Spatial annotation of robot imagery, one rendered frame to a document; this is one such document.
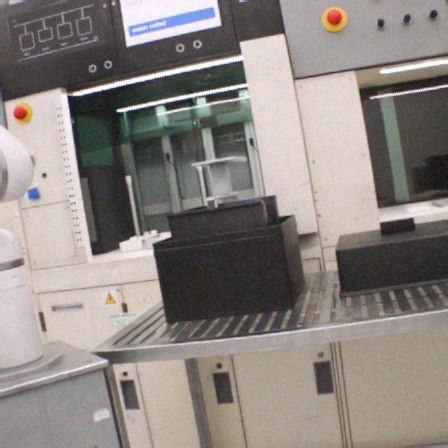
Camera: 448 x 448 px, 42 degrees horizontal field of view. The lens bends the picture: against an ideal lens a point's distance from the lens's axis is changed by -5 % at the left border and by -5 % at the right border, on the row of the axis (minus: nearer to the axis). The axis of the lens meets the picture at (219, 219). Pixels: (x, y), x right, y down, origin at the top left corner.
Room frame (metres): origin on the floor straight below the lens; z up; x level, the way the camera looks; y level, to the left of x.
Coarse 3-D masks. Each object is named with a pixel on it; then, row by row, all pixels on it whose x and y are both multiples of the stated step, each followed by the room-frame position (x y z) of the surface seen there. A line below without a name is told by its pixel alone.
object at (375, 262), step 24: (360, 240) 1.31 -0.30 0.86; (384, 240) 1.25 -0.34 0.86; (408, 240) 1.19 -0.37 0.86; (432, 240) 1.18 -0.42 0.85; (360, 264) 1.22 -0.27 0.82; (384, 264) 1.21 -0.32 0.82; (408, 264) 1.19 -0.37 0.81; (432, 264) 1.18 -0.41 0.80; (360, 288) 1.22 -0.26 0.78; (384, 288) 1.21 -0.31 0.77; (408, 288) 1.19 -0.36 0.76
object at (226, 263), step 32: (288, 224) 1.32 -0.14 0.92; (160, 256) 1.26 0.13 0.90; (192, 256) 1.25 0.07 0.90; (224, 256) 1.23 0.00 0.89; (256, 256) 1.22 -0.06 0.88; (288, 256) 1.24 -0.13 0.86; (192, 288) 1.25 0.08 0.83; (224, 288) 1.23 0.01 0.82; (256, 288) 1.22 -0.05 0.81; (288, 288) 1.21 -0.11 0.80; (192, 320) 1.25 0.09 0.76
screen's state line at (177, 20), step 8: (208, 8) 1.67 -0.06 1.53; (168, 16) 1.69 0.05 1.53; (176, 16) 1.69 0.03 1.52; (184, 16) 1.68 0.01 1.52; (192, 16) 1.68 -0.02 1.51; (200, 16) 1.67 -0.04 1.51; (208, 16) 1.67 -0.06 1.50; (144, 24) 1.71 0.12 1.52; (152, 24) 1.70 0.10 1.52; (160, 24) 1.70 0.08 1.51; (168, 24) 1.69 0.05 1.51; (176, 24) 1.69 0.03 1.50; (184, 24) 1.68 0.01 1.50; (136, 32) 1.71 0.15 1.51; (144, 32) 1.71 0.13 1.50
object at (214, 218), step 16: (224, 160) 1.30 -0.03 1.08; (240, 160) 1.34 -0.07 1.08; (224, 176) 1.35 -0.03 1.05; (224, 192) 1.35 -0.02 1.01; (192, 208) 1.46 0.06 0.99; (208, 208) 1.25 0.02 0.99; (224, 208) 1.25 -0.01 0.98; (240, 208) 1.25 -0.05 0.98; (256, 208) 1.24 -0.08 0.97; (272, 208) 1.45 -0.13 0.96; (176, 224) 1.29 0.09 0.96; (192, 224) 1.28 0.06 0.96; (208, 224) 1.27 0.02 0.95; (224, 224) 1.26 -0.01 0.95; (240, 224) 1.25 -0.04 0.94; (256, 224) 1.25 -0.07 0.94; (272, 224) 1.45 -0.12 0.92; (176, 240) 1.29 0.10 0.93
